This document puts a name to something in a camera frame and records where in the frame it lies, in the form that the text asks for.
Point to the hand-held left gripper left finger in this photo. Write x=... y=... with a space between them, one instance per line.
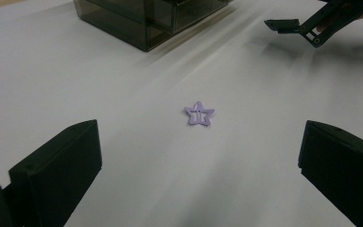
x=56 y=170

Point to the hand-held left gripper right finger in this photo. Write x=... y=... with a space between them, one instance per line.
x=343 y=170

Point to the purple star hair clip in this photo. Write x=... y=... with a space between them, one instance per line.
x=192 y=118

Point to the dark transparent drawer box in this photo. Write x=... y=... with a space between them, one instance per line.
x=132 y=22

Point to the white table cover board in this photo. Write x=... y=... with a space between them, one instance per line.
x=170 y=164

